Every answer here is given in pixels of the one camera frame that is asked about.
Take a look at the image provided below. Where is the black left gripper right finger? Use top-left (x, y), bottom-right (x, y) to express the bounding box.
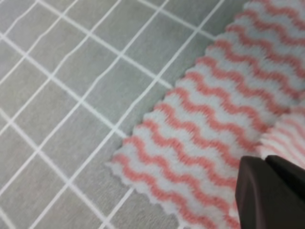
top-left (265, 156), bottom-right (305, 191)

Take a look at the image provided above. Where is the pink white wavy striped towel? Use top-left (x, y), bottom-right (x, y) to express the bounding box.
top-left (108, 0), bottom-right (305, 229)

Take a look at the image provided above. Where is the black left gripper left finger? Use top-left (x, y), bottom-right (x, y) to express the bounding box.
top-left (235, 156), bottom-right (305, 229)

